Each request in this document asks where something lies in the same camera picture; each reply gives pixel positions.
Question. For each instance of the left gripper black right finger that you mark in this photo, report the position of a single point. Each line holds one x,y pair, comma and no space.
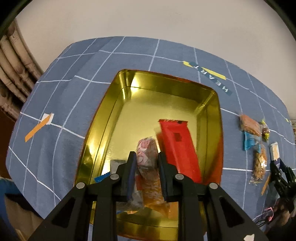
205,209

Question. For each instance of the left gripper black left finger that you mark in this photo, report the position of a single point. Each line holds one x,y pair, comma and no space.
70,219

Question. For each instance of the twisted dough snack packet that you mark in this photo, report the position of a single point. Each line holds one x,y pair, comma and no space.
259,164

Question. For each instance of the yellow edged clear snack packet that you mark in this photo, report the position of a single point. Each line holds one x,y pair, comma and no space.
265,130

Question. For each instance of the brown cake snack packet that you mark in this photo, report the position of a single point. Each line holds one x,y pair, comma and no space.
249,125

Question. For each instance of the orange snack packet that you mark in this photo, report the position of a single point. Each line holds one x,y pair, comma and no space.
150,185

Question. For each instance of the red snack packet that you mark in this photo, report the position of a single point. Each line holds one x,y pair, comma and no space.
179,148

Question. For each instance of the pink patterned snack packet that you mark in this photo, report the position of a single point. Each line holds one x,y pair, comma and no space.
147,153

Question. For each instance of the navy white cracker packet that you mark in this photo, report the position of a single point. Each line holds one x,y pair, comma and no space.
274,151

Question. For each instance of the clear dark seed packet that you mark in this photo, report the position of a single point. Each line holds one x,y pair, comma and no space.
135,199

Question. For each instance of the orange white tape marker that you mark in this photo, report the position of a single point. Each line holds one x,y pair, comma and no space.
264,188
46,120

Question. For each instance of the small blue snack packet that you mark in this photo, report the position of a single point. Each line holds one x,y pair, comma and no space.
250,140

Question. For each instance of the blue grid tablecloth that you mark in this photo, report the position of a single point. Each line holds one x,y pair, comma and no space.
43,168

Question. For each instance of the orange white tape marker left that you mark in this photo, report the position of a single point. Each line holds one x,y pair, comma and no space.
46,120

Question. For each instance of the red gold toffee tin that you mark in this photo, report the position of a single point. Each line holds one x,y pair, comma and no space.
130,111

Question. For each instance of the beige curtain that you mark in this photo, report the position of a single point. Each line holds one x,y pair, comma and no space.
19,71

